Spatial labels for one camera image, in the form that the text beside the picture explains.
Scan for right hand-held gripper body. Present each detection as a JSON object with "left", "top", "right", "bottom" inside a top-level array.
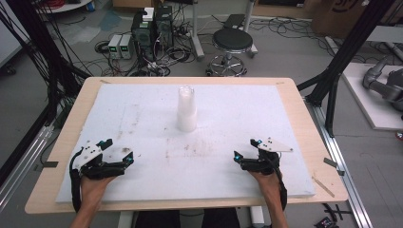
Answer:
[{"left": 240, "top": 136, "right": 295, "bottom": 176}]

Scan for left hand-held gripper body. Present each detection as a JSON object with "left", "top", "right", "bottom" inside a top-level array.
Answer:
[{"left": 77, "top": 142, "right": 126, "bottom": 181}]

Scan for stack of white plastic cups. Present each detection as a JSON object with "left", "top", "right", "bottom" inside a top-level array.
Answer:
[{"left": 176, "top": 85, "right": 198, "bottom": 133}]

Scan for person's right hand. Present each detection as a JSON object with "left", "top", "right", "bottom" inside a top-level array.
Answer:
[{"left": 248, "top": 170, "right": 282, "bottom": 201}]

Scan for person's left hand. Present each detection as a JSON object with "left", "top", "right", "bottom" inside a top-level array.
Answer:
[{"left": 80, "top": 175, "right": 118, "bottom": 204}]

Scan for white foam mat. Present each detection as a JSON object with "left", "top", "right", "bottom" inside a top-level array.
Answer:
[{"left": 55, "top": 83, "right": 317, "bottom": 204}]

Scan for white table leg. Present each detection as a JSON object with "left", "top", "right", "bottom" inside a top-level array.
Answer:
[
  {"left": 117, "top": 210, "right": 135, "bottom": 228},
  {"left": 249, "top": 205, "right": 266, "bottom": 228}
]

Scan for thin wooden stick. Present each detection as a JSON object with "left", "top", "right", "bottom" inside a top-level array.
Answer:
[{"left": 311, "top": 175, "right": 336, "bottom": 199}]

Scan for small black floor device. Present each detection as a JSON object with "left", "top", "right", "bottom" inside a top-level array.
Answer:
[{"left": 313, "top": 215, "right": 340, "bottom": 228}]

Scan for grey bench power supply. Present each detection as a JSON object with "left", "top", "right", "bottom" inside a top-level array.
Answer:
[
  {"left": 107, "top": 33, "right": 124, "bottom": 60},
  {"left": 119, "top": 33, "right": 135, "bottom": 60}
]

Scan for black round stool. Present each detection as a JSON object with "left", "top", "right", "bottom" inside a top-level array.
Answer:
[{"left": 206, "top": 28, "right": 255, "bottom": 78}]

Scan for large black computer tower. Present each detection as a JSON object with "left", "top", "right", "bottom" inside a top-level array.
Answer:
[{"left": 130, "top": 10, "right": 157, "bottom": 62}]

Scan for white floor board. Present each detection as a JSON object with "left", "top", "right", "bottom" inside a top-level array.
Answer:
[{"left": 341, "top": 62, "right": 403, "bottom": 132}]

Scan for grey metal stand leg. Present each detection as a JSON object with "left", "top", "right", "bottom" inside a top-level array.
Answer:
[
  {"left": 189, "top": 0, "right": 206, "bottom": 62},
  {"left": 242, "top": 0, "right": 259, "bottom": 59}
]

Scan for black flat device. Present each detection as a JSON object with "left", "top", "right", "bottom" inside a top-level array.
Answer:
[{"left": 222, "top": 13, "right": 247, "bottom": 31}]

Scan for small black computer tower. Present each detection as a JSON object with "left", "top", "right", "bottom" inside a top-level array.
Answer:
[{"left": 154, "top": 5, "right": 175, "bottom": 49}]

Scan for small white box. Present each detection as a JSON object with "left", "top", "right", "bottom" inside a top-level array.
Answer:
[{"left": 142, "top": 7, "right": 156, "bottom": 23}]

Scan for cardboard box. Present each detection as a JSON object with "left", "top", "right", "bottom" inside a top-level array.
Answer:
[{"left": 311, "top": 0, "right": 403, "bottom": 40}]

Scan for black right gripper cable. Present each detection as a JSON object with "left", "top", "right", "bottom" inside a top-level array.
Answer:
[{"left": 267, "top": 152, "right": 289, "bottom": 212}]

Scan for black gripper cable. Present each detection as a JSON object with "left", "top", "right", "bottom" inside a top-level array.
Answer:
[
  {"left": 267, "top": 152, "right": 289, "bottom": 212},
  {"left": 68, "top": 147, "right": 85, "bottom": 214}
]

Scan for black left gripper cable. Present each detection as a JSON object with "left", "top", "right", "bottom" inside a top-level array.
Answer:
[{"left": 68, "top": 147, "right": 85, "bottom": 214}]

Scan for aluminium floor rail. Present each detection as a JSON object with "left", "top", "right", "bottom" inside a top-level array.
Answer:
[
  {"left": 304, "top": 97, "right": 375, "bottom": 228},
  {"left": 0, "top": 123, "right": 55, "bottom": 212}
]

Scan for black metal frame post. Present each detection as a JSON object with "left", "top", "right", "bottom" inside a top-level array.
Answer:
[
  {"left": 5, "top": 0, "right": 91, "bottom": 107},
  {"left": 297, "top": 0, "right": 403, "bottom": 138}
]

